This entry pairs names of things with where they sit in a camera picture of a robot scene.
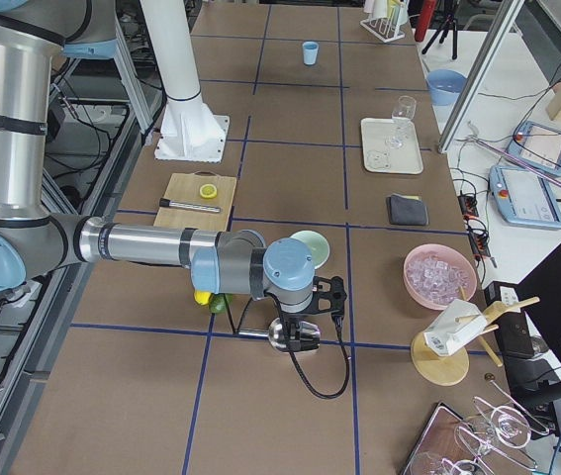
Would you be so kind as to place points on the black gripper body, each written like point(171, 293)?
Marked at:
point(293, 318)

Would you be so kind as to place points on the light green bowl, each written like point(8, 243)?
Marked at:
point(317, 244)

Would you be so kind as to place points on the light blue plastic cup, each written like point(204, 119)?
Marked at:
point(310, 53)

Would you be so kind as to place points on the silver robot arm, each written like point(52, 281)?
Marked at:
point(34, 241)

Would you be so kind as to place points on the steel ice scoop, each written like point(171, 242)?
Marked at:
point(292, 335)

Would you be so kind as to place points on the pink bowl with ice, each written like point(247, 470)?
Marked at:
point(435, 275)

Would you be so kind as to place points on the blue bowl with fork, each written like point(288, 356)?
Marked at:
point(445, 86)

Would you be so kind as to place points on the green lime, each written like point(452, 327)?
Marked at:
point(219, 303)

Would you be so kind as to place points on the wooden paper stand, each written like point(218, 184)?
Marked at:
point(439, 354)

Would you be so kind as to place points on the yellow lemon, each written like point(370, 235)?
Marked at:
point(202, 298)

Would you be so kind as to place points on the half lemon slice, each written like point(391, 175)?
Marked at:
point(208, 191)

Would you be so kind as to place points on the cream bear tray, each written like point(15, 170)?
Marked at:
point(380, 156)

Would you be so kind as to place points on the wooden cutting board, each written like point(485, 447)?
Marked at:
point(184, 187)

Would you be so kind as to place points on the steel muddler stick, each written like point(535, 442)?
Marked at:
point(167, 203)

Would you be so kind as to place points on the glasses on metal tray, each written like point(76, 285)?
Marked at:
point(490, 441)

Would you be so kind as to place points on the clear wine glass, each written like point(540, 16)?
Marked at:
point(402, 117)

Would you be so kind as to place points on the near blue teach pendant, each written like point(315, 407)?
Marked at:
point(523, 198)

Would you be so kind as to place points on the blue teach pendant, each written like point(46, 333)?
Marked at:
point(523, 198)
point(539, 146)

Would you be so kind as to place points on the black laptop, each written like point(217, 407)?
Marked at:
point(543, 282)

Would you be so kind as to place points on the far blue teach pendant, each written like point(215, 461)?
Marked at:
point(539, 146)

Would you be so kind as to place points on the red fire extinguisher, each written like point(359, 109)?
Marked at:
point(424, 19)

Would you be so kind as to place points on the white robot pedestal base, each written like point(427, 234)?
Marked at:
point(189, 130)

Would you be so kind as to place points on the white wire cup rack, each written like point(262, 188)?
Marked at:
point(385, 19)

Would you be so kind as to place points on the black camera tripod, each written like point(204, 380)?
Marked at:
point(448, 25)

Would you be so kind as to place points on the aluminium frame post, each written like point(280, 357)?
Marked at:
point(490, 47)

